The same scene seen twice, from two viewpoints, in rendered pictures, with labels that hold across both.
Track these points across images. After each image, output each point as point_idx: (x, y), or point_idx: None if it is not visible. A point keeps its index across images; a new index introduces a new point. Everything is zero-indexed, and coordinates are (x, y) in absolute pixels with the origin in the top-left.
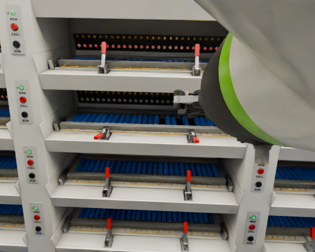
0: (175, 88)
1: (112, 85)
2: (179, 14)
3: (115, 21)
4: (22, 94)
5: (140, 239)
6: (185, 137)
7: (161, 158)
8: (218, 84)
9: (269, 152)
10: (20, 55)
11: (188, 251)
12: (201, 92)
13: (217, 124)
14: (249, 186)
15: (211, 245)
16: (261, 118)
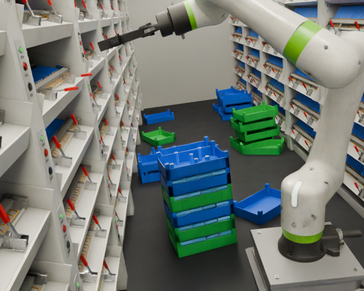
0: (59, 34)
1: (44, 36)
2: None
3: None
4: (22, 59)
5: (80, 207)
6: (63, 82)
7: None
8: (188, 19)
9: (87, 78)
10: (9, 6)
11: (96, 187)
12: (174, 23)
13: (178, 31)
14: (91, 108)
15: (93, 178)
16: (199, 23)
